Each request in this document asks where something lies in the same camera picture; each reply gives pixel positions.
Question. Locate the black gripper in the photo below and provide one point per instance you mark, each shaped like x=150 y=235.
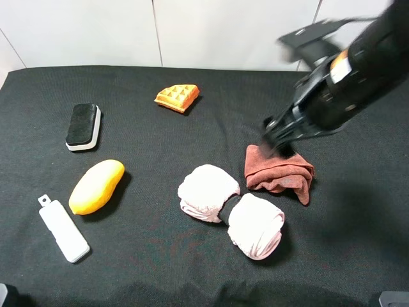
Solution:
x=292 y=125

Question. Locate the pink towel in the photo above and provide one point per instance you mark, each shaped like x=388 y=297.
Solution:
x=211 y=195

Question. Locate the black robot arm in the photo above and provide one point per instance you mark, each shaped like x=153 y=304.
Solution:
x=354 y=62

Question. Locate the grey object bottom right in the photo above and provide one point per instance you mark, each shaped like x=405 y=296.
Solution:
x=394 y=299

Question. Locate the grey object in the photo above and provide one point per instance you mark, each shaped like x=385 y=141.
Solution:
x=4 y=293
x=394 y=299

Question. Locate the grey object bottom left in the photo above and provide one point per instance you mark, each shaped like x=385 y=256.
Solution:
x=4 y=293

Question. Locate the reddish brown cloth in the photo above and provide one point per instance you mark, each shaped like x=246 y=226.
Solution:
x=277 y=174

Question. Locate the orange waffle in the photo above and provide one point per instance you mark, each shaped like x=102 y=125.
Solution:
x=178 y=97

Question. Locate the yellow mango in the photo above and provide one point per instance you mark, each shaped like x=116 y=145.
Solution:
x=96 y=187

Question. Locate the black and white eraser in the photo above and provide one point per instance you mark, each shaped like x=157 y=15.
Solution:
x=84 y=127

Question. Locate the white plastic case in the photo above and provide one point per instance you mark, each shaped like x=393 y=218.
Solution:
x=67 y=236

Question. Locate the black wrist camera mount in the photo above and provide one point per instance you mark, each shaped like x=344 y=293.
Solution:
x=311 y=45

